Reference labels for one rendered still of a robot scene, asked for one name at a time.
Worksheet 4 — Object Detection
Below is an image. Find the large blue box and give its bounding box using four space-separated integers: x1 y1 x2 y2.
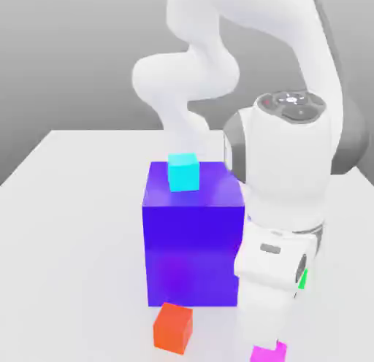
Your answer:
142 161 245 308

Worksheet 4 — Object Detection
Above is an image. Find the small cyan cube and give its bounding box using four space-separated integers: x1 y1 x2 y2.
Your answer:
167 152 201 193

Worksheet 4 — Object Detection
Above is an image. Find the small orange cube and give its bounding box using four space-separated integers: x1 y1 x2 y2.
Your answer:
152 302 194 355

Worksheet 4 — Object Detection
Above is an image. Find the small magenta cube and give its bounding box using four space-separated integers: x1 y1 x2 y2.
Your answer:
250 340 288 362

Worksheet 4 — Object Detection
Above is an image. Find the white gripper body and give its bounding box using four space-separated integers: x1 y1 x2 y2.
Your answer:
237 275 297 350

